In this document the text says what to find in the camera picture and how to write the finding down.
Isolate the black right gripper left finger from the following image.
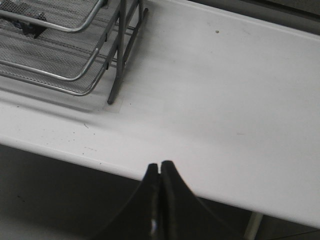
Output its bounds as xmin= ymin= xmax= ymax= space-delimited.
xmin=93 ymin=163 xmax=160 ymax=240

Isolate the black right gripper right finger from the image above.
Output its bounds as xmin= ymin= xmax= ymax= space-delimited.
xmin=160 ymin=160 xmax=243 ymax=240

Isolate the red emergency stop button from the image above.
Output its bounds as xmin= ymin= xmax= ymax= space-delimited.
xmin=11 ymin=12 xmax=47 ymax=39

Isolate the white table leg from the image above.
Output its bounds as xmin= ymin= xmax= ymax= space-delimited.
xmin=244 ymin=212 xmax=264 ymax=240

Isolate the silver wire rack frame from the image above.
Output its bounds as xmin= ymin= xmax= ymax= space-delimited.
xmin=106 ymin=0 xmax=149 ymax=105

